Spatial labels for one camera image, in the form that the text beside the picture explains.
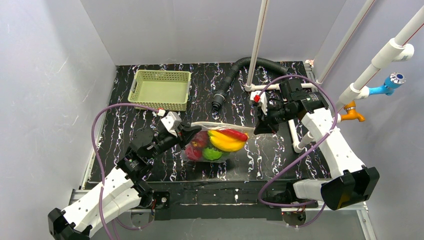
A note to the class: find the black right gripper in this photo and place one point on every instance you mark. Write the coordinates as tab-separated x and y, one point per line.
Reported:
266	117

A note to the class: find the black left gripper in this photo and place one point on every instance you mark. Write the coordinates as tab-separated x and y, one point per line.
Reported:
180	135

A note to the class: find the red fake chili pepper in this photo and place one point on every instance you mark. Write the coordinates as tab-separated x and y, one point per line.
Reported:
237	135

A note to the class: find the clear zip top bag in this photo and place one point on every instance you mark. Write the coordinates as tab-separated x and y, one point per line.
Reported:
218	126

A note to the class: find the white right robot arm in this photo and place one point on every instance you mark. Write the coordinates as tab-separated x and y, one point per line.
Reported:
350	182

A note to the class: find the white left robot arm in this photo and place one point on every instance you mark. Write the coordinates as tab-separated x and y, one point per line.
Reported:
122	189

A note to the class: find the green fake pepper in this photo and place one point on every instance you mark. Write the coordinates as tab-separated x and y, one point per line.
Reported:
211	153

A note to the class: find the yellow fake banana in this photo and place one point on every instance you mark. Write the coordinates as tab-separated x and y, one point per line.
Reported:
224	143

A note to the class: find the green plastic basket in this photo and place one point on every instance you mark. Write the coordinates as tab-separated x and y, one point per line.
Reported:
166	89

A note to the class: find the orange tap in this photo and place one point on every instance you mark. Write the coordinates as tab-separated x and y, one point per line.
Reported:
351	113

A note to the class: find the blue tap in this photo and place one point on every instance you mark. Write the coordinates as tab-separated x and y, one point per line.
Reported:
392	82

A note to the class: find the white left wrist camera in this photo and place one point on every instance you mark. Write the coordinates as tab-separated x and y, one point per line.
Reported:
171	121

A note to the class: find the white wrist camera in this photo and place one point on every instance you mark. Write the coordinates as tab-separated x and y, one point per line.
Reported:
259	99
171	121

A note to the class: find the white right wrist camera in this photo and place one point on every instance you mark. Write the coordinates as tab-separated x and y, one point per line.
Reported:
259	99

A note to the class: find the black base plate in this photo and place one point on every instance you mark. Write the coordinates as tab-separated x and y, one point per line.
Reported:
213	200

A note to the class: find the aluminium frame rail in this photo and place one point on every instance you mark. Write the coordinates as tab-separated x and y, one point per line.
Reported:
128	201

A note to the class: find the white PVC pipe frame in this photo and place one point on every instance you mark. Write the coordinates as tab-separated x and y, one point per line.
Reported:
397	49

